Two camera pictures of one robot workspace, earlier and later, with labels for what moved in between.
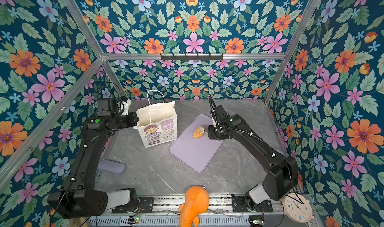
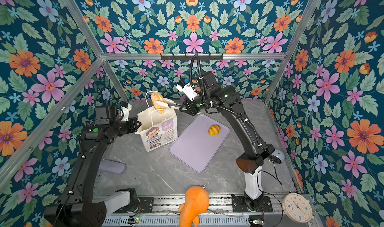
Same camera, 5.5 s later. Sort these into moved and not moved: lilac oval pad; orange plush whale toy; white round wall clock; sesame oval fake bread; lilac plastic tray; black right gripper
Moved: sesame oval fake bread; black right gripper
Not moved: white round wall clock; lilac plastic tray; lilac oval pad; orange plush whale toy
